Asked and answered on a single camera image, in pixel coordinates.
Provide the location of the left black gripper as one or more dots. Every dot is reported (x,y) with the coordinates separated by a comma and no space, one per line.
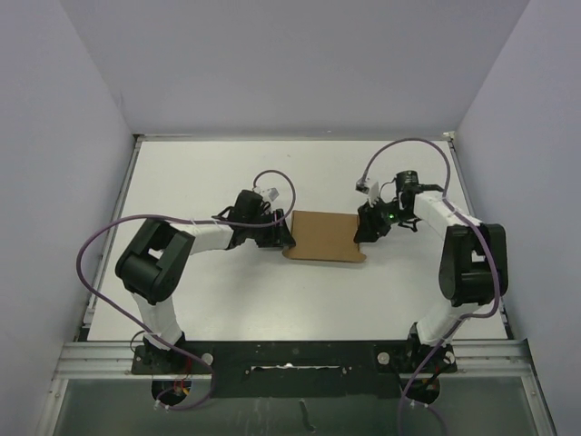
(278,235)

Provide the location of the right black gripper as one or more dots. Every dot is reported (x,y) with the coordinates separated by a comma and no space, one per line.
(369,225)

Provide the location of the brown cardboard box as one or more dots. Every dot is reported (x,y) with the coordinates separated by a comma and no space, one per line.
(324,237)

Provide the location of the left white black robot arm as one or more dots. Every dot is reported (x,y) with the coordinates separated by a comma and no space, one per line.
(152,264)

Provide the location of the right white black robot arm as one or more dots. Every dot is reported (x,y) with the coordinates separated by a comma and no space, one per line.
(472,271)

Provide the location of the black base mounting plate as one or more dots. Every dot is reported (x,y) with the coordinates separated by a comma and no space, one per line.
(305,369)

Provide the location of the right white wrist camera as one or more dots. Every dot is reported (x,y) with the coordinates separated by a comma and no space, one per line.
(370,188)

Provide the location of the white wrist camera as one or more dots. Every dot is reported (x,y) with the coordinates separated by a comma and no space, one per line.
(370,188)
(268,195)

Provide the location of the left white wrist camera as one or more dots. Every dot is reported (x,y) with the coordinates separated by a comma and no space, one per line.
(268,195)

